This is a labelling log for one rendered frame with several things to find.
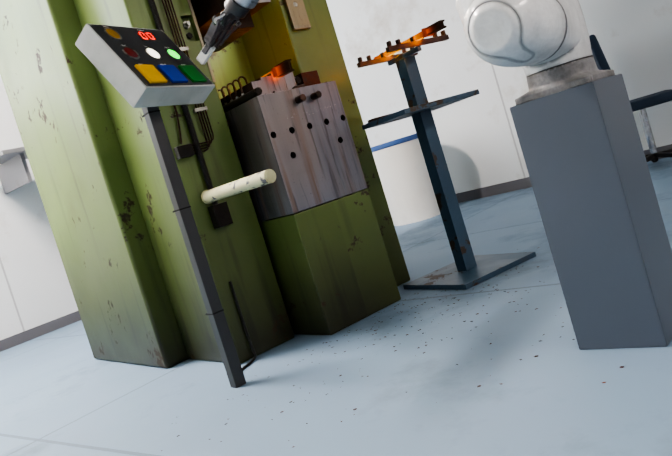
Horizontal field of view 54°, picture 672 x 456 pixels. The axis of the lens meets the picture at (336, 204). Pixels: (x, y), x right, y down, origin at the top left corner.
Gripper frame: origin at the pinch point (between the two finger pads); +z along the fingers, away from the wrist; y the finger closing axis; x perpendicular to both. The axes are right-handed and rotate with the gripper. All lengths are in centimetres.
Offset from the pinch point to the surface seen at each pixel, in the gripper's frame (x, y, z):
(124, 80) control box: 1.8, -26.9, 12.4
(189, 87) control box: -5.5, -6.7, 9.2
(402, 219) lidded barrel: -51, 304, 114
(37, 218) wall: 155, 199, 298
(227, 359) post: -73, -12, 64
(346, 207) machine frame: -57, 52, 26
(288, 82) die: -8, 50, 6
